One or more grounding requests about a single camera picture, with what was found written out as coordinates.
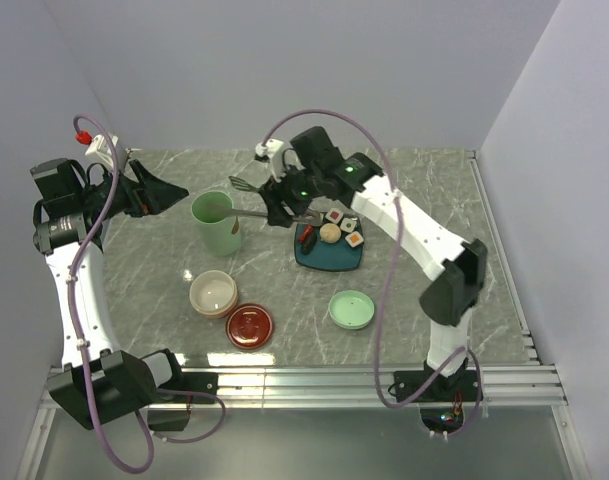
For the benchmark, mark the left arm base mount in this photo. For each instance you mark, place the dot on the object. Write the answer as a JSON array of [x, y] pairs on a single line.
[[193, 389]]

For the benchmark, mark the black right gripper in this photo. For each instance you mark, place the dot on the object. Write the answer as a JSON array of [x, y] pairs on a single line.
[[275, 192]]

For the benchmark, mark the green sushi roll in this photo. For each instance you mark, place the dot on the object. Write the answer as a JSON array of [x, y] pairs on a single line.
[[348, 225]]

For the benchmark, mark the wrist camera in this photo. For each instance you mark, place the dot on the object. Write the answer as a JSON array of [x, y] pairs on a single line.
[[271, 153], [99, 151]]

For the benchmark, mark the teal square plate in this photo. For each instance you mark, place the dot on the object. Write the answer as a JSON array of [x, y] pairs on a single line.
[[337, 257]]

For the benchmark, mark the green round lid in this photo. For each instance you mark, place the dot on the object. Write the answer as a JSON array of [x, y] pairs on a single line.
[[351, 309]]

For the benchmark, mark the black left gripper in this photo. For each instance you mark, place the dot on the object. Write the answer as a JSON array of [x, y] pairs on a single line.
[[158, 193]]

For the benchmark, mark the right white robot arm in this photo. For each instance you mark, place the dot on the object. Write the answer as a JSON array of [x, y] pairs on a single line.
[[311, 166]]

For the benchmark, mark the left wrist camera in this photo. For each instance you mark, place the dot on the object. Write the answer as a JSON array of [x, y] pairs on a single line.
[[99, 151]]

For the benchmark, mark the black spiky toy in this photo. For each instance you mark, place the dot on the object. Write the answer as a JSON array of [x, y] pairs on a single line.
[[309, 244]]

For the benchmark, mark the cream inner bowl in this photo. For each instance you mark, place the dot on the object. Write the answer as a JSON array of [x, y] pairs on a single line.
[[213, 294]]

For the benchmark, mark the green cylindrical lunch container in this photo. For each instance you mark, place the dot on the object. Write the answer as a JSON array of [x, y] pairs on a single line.
[[219, 232]]

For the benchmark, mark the red round lid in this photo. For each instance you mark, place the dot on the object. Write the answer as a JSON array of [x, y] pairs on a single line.
[[249, 326]]

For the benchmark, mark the orange sushi roll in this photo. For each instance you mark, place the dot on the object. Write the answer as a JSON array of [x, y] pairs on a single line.
[[354, 239]]

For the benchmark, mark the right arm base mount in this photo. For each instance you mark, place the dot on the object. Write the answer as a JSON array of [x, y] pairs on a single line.
[[447, 403]]

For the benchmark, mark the red centre sushi roll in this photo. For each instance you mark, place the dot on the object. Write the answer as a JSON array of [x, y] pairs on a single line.
[[334, 215]]

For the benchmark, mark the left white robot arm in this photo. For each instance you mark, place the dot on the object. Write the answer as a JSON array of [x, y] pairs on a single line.
[[74, 253]]

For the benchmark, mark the beige bun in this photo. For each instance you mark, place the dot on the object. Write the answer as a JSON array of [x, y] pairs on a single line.
[[330, 233]]

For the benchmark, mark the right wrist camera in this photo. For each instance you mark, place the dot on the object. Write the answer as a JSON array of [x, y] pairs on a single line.
[[271, 153]]

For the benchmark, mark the steel serving tongs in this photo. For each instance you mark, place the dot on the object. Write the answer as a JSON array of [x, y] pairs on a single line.
[[244, 212]]

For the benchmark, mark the aluminium rail frame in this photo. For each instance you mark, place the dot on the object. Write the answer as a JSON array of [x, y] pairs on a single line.
[[523, 430]]

